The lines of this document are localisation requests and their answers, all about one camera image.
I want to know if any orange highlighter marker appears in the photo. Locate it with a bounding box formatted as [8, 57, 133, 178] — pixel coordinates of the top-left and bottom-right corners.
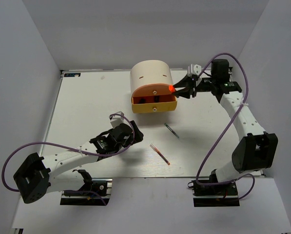
[168, 85, 176, 94]

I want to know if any orange drawer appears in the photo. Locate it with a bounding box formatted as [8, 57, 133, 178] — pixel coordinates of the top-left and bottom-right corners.
[131, 83, 176, 101]

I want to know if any cream round drawer box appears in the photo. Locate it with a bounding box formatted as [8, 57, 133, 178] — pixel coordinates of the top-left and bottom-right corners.
[129, 60, 175, 98]

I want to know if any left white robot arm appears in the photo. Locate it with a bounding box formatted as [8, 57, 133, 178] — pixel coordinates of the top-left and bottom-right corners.
[13, 118, 144, 204]

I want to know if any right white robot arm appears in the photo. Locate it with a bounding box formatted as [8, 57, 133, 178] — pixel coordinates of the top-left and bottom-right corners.
[169, 59, 278, 195]

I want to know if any red gel pen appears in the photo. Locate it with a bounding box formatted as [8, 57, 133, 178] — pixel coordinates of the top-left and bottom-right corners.
[150, 144, 170, 165]

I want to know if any green gel pen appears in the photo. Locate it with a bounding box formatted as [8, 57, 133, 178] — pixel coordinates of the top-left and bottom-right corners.
[164, 123, 180, 139]

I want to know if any left blue table label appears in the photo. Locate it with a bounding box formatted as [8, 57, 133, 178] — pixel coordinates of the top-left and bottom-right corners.
[64, 73, 81, 78]

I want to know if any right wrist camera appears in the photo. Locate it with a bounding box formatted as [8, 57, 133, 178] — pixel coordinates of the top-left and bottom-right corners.
[187, 64, 202, 80]

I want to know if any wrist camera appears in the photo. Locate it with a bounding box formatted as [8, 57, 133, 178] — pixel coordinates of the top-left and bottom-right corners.
[187, 64, 202, 80]
[109, 111, 124, 129]

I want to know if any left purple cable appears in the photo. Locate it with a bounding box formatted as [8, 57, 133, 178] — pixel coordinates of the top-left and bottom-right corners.
[1, 113, 136, 205]

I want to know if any purple cable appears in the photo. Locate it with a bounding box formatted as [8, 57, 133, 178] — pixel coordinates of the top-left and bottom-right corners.
[1, 113, 136, 205]
[195, 53, 255, 201]

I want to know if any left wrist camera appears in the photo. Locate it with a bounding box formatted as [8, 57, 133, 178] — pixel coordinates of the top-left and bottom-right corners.
[109, 111, 124, 129]

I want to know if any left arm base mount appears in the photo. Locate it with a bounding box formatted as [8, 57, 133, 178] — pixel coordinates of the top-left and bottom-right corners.
[60, 178, 113, 206]

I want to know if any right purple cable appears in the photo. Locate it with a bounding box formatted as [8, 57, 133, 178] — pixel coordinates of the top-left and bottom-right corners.
[195, 53, 255, 201]

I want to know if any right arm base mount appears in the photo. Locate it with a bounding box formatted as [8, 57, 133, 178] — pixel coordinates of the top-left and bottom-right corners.
[188, 180, 240, 207]

